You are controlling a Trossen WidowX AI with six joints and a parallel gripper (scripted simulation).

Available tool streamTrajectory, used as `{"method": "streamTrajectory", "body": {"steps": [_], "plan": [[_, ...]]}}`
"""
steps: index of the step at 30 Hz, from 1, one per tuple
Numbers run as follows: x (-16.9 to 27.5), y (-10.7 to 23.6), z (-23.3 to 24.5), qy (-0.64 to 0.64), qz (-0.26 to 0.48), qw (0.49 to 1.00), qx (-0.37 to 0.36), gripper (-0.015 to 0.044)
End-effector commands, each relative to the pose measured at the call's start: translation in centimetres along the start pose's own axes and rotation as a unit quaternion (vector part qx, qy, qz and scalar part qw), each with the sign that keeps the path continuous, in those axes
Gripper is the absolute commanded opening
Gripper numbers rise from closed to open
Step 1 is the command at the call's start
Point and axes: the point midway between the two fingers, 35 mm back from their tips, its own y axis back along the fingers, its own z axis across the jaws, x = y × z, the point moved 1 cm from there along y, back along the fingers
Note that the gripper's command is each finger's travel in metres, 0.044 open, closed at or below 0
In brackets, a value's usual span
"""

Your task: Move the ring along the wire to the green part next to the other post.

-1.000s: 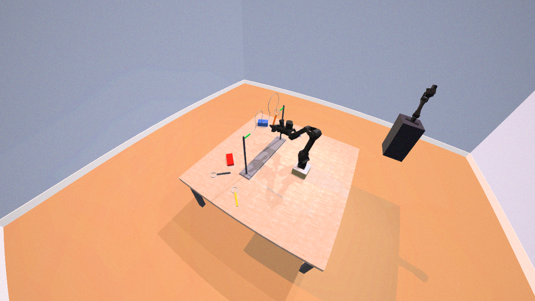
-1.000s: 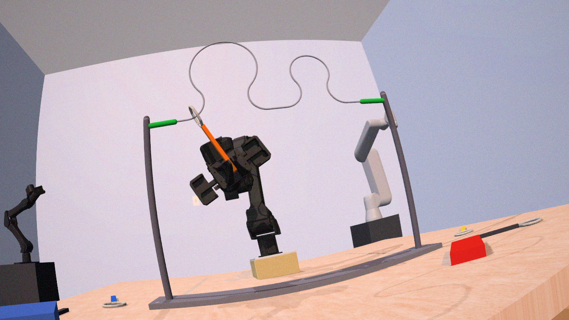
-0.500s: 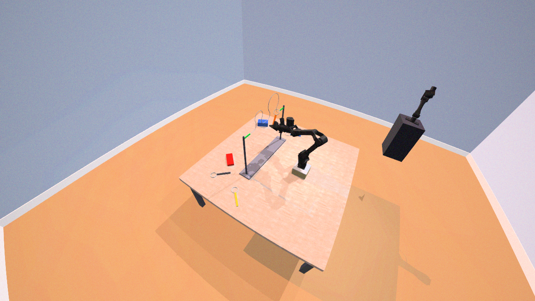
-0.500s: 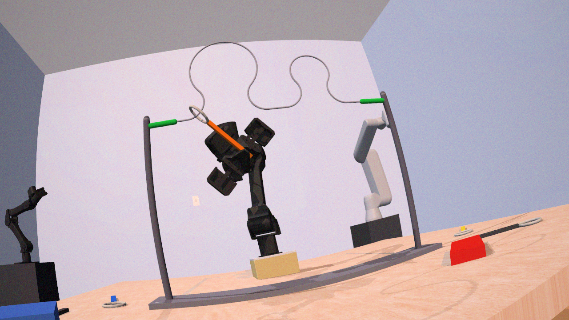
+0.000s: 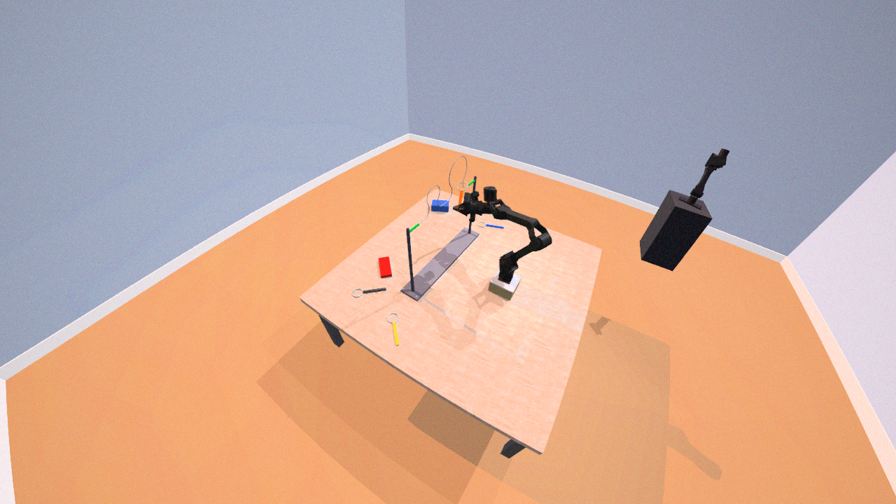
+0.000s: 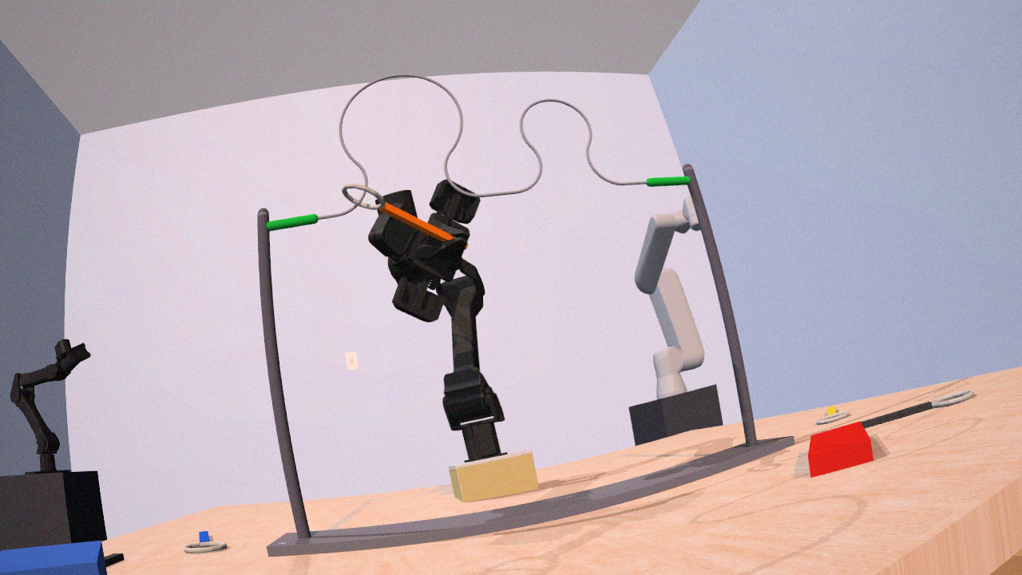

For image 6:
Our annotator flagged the orange handle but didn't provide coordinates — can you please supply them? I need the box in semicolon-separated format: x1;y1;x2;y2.
342;183;456;242

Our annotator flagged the blue block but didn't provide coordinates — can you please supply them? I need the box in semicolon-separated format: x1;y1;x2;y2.
0;541;107;575

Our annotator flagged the red block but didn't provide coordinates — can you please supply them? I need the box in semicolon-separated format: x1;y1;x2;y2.
808;422;873;477

